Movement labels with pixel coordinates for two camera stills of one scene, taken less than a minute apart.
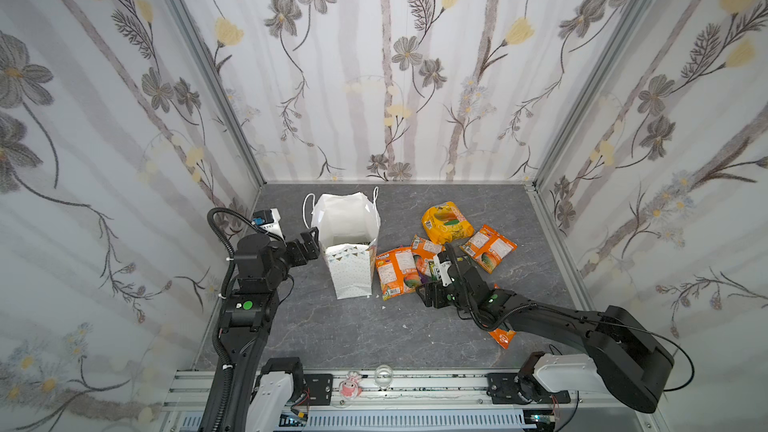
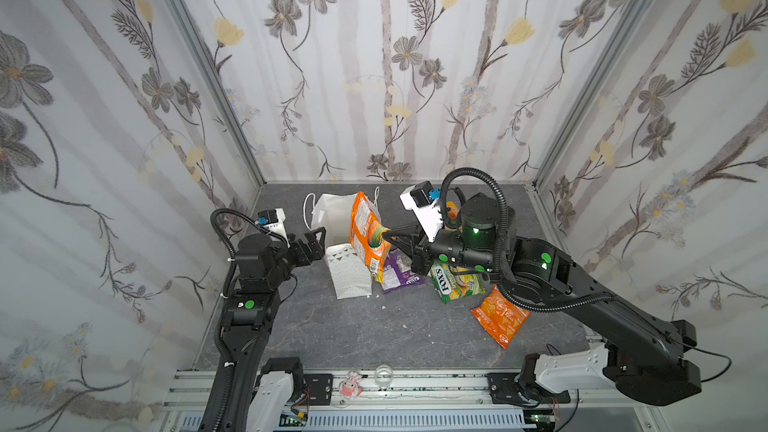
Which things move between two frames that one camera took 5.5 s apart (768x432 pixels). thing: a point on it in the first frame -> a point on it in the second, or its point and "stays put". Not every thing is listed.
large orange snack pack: x=397 y=273 -> x=366 y=234
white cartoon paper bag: x=348 y=227 stays put
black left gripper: x=311 y=246 stays put
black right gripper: x=437 y=291 -> x=417 y=249
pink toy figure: x=351 y=388 stays put
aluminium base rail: x=370 y=391 stays put
